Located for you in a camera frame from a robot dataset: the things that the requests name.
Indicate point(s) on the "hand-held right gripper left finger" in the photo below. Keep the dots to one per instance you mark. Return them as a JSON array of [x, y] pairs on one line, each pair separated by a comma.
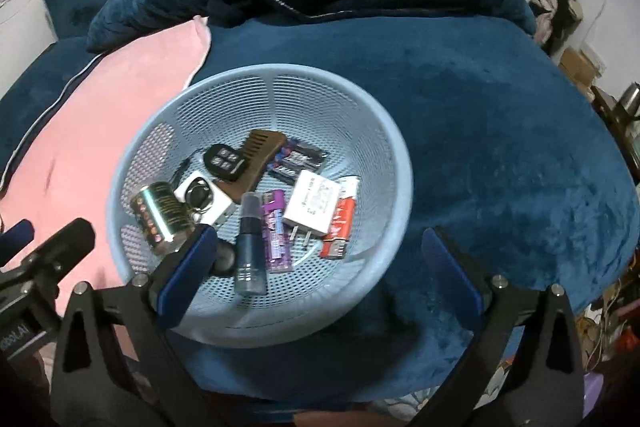
[[182, 277]]

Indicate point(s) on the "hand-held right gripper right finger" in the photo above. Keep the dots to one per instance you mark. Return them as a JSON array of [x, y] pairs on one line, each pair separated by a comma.
[[450, 282]]

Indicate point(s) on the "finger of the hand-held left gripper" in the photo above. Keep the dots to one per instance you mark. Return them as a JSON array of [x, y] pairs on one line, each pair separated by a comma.
[[15, 239], [65, 242]]

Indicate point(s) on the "green gold supplement bottle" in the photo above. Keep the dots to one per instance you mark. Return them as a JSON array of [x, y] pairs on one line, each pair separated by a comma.
[[160, 217]]

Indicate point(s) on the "blue spray bottle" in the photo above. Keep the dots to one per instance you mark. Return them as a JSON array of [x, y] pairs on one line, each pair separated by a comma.
[[250, 252]]

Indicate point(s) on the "white power adapter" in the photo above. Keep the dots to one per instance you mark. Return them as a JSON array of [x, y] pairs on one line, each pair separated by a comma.
[[220, 202]]

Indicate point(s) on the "purple lighter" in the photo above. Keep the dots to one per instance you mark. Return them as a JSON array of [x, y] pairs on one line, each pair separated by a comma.
[[275, 232]]

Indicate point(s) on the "black remote key fob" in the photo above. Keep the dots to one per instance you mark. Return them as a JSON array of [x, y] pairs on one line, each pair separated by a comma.
[[222, 162]]

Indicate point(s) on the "red lighter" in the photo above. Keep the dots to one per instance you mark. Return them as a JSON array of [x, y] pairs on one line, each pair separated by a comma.
[[340, 222]]

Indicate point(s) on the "wooden comb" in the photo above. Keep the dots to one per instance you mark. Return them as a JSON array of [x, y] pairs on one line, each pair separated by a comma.
[[260, 157]]

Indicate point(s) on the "small white charger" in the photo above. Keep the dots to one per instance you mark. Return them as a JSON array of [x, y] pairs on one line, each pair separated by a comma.
[[312, 202]]

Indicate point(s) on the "blue battery pack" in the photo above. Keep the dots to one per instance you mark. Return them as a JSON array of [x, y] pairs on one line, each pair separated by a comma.
[[297, 159]]

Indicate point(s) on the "light blue plastic basket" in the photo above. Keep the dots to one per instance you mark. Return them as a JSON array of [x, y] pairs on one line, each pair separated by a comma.
[[300, 107]]

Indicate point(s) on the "pink blanket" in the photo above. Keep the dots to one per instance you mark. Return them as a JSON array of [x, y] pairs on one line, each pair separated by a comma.
[[75, 132]]

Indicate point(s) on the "blue bed cover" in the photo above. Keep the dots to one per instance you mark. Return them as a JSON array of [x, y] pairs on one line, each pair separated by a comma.
[[500, 157]]

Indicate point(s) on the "cardboard box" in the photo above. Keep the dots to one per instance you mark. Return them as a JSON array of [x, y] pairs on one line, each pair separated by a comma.
[[580, 69]]

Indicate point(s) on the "metal flask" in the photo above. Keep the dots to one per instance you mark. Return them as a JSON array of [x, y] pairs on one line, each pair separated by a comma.
[[631, 99]]

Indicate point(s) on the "black white cloth heap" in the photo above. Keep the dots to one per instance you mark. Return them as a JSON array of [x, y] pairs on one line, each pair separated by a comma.
[[545, 2]]

